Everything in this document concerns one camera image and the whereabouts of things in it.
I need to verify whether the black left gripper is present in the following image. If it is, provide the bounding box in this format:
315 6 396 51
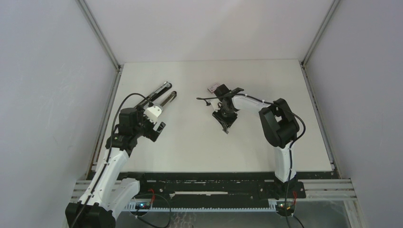
132 105 165 142

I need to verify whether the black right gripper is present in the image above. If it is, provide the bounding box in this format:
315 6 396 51
212 105 238 131

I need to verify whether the black stapler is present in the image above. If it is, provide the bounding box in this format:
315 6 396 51
138 81 172 106

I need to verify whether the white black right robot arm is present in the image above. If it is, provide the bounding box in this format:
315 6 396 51
212 84 299 198

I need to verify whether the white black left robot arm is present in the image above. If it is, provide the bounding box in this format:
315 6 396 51
65 104 165 228

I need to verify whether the red white staple box sleeve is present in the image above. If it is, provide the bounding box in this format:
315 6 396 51
207 83 220 94

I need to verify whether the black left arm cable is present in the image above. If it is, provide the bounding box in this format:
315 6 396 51
69 93 147 228

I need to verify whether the aluminium frame rail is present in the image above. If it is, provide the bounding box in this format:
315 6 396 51
70 180 358 212

